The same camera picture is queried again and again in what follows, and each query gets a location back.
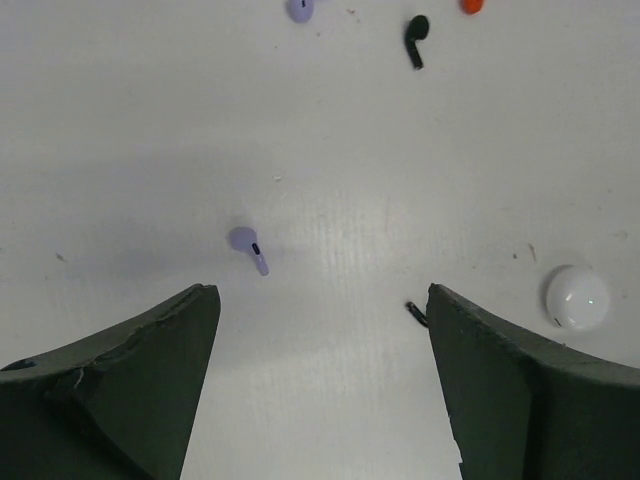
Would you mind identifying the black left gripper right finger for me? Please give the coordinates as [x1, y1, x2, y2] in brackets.
[426, 284, 639, 479]

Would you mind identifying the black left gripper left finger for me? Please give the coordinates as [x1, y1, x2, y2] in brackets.
[1, 284, 221, 479]

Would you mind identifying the white earbud charging case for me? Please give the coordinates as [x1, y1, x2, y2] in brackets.
[544, 265, 611, 331]

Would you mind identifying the purple earbud front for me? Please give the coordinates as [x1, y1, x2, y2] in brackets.
[228, 226, 269, 276]

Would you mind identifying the purple earbud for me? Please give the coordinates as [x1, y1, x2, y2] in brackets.
[286, 0, 315, 24]
[228, 226, 269, 276]

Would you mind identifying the black earbud front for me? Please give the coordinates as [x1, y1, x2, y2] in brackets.
[405, 301, 429, 328]

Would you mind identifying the black earbud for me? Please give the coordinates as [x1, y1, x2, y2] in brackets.
[405, 301, 429, 328]
[404, 15, 430, 70]

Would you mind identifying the black earbud rear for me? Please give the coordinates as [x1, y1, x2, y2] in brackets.
[404, 15, 430, 70]

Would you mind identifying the orange earbud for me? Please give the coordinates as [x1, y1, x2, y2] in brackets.
[460, 0, 484, 15]

